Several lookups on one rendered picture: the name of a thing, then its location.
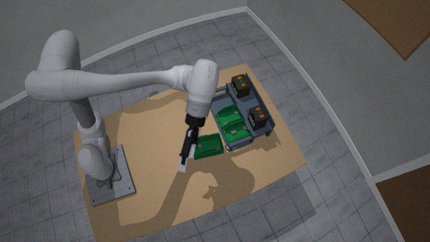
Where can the dark blue metal shelf rack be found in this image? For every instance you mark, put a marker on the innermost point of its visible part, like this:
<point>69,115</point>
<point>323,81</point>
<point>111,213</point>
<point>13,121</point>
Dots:
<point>244,104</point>

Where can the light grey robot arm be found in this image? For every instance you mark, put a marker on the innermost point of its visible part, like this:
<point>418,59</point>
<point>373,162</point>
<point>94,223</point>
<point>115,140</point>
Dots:
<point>59,78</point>

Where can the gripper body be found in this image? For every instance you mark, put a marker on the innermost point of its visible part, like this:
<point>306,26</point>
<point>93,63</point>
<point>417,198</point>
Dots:
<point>194,123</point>

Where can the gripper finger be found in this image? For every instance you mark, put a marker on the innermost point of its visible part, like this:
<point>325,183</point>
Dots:
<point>185,149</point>
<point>193,147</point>

